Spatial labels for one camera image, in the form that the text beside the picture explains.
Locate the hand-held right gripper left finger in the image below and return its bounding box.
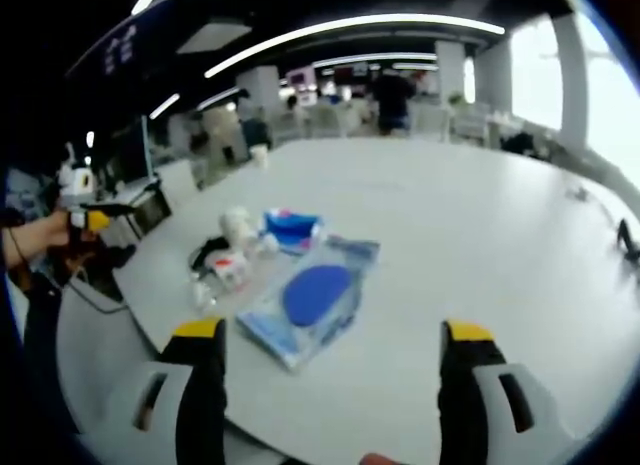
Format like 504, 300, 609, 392
84, 317, 229, 465

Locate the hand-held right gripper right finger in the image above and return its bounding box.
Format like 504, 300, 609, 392
438, 318, 576, 465

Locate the small white plastic item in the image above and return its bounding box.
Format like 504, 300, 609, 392
189, 280, 219, 314

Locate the black strap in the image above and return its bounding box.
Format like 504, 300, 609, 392
188, 236, 231, 281

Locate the white box with red label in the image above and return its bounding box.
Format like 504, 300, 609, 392
208, 252, 251, 292

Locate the blue paddle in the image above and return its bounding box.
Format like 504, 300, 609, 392
234, 234, 382, 374

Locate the blue and white packet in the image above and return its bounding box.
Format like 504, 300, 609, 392
260, 207, 327, 256

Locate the white tabletop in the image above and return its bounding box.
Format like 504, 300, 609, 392
54, 137, 640, 465

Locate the person's left hand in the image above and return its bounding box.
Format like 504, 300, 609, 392
40, 210, 76, 252

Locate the black box appliance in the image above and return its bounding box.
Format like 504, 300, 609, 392
122, 182, 174, 236

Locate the dark monitor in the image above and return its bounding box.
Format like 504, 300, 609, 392
102, 115, 154, 186

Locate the black clip object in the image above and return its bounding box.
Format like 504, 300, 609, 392
614, 217, 640, 264

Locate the small dark object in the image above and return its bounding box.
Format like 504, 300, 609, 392
565, 183, 596, 204

